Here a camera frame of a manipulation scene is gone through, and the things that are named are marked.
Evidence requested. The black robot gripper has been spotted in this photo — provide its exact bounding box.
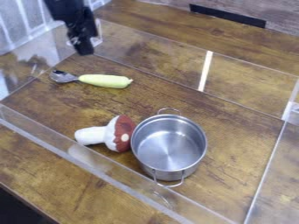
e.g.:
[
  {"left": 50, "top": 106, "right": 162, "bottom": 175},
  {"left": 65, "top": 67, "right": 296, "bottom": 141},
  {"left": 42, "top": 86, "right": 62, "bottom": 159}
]
[{"left": 62, "top": 7, "right": 98, "bottom": 56}]

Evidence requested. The green handled metal spoon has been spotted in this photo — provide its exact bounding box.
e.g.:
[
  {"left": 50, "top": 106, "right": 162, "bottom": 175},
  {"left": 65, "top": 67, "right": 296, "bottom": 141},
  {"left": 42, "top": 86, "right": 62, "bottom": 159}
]
[{"left": 50, "top": 70, "right": 133, "bottom": 88}]

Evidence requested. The stainless steel pot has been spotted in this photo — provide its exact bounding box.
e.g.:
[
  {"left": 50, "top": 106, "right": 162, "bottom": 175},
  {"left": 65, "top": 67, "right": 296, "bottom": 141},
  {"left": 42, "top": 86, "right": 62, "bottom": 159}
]
[{"left": 130, "top": 108, "right": 208, "bottom": 188}]

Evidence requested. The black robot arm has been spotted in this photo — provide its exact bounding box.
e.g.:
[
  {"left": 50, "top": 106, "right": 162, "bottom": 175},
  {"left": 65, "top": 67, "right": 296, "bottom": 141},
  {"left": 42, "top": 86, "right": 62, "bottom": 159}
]
[{"left": 42, "top": 0, "right": 98, "bottom": 56}]

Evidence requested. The clear acrylic triangle stand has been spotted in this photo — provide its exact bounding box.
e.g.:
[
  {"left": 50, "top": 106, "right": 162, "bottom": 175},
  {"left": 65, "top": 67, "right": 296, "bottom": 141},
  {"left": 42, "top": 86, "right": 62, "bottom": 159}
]
[{"left": 66, "top": 18, "right": 102, "bottom": 49}]

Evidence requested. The plush brown white mushroom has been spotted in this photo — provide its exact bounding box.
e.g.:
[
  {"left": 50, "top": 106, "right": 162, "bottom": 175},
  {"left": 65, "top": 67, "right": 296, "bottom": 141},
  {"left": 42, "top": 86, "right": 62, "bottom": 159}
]
[{"left": 74, "top": 115, "right": 136, "bottom": 152}]

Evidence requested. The clear acrylic front barrier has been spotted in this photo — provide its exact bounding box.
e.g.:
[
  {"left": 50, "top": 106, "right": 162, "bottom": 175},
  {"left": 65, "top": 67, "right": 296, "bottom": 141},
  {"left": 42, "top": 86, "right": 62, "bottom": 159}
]
[{"left": 0, "top": 104, "right": 234, "bottom": 224}]

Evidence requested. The black wall strip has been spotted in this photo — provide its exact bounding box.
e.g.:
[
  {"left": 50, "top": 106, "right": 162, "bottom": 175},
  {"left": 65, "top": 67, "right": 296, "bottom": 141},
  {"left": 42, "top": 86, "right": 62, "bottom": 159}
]
[{"left": 189, "top": 3, "right": 266, "bottom": 28}]

